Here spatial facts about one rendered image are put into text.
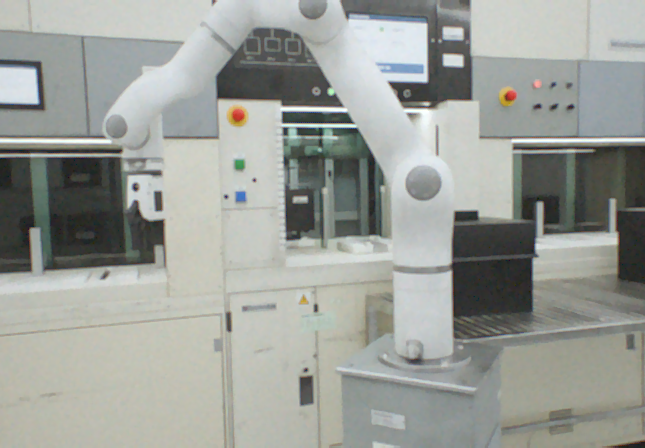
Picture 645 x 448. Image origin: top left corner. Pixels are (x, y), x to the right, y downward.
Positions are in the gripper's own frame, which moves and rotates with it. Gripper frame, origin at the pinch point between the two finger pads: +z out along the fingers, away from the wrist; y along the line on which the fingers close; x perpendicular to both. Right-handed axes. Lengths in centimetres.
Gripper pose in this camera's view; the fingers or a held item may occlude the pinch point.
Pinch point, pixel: (148, 243)
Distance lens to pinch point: 128.2
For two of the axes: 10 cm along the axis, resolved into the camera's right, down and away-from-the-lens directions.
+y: 1.4, -0.7, 9.9
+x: -9.9, 0.2, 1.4
